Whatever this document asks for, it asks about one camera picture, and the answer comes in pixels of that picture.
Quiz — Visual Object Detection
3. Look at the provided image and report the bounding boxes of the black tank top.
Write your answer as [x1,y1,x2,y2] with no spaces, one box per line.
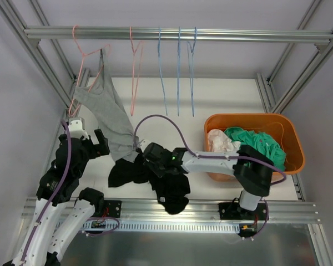
[108,149,191,214]

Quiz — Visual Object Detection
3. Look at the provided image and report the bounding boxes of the pink hanger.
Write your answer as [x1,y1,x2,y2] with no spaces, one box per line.
[68,25,111,117]
[129,27,144,116]

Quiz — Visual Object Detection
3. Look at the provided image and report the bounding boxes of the white tank top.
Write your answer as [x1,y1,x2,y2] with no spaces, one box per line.
[207,129,241,152]

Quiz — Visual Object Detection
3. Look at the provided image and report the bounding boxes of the green tank top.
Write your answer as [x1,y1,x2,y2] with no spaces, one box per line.
[224,127,286,171]

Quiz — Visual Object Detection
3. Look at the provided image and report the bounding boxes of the blue hanger of red top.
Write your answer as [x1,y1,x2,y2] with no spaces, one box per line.
[186,28,198,117]

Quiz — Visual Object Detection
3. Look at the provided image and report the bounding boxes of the blue hanger of white top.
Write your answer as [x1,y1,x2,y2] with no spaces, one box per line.
[157,27,168,116]

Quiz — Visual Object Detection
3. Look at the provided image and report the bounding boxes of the blue hanger of green top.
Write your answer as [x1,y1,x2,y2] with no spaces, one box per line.
[176,27,181,116]

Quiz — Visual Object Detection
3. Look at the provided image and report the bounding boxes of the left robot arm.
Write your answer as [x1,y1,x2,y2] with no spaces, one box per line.
[6,129,109,265]

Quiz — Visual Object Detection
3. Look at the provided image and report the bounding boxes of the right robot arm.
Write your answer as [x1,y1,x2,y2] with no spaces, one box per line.
[140,141,274,220]

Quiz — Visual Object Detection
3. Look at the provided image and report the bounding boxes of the grey tank top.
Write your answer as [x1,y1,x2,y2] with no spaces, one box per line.
[74,48,138,163]

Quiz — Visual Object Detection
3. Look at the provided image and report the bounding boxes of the orange plastic basket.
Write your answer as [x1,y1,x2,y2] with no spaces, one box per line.
[204,113,305,175]

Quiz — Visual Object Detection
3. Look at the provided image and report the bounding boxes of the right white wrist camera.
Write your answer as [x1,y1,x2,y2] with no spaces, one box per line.
[137,139,150,152]

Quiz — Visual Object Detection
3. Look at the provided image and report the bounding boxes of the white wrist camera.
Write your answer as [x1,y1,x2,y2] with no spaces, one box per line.
[137,139,150,152]
[68,117,89,140]

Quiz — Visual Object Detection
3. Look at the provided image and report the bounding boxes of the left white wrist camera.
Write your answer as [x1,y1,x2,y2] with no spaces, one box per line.
[68,117,89,140]

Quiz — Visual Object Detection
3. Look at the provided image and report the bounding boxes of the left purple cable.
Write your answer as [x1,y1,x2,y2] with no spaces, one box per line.
[19,119,73,264]

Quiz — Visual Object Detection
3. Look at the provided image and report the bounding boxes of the aluminium front rail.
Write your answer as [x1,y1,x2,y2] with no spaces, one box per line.
[21,196,321,222]

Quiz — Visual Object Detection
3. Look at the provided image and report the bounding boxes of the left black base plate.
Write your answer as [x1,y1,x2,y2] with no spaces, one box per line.
[101,199,122,218]

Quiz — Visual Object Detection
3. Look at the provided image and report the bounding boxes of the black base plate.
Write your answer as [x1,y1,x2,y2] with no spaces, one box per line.
[101,199,122,218]
[218,201,268,221]

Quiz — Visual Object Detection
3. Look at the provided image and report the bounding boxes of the white slotted cable duct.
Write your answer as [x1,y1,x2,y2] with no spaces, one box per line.
[80,220,240,234]

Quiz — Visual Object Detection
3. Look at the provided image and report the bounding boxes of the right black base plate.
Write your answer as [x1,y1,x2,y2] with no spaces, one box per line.
[218,201,268,221]

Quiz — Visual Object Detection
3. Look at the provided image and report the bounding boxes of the aluminium hanging rail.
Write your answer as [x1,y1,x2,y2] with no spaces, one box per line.
[24,26,333,44]

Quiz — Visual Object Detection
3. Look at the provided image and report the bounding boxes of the aluminium frame posts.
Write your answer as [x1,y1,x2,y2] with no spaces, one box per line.
[0,1,333,114]

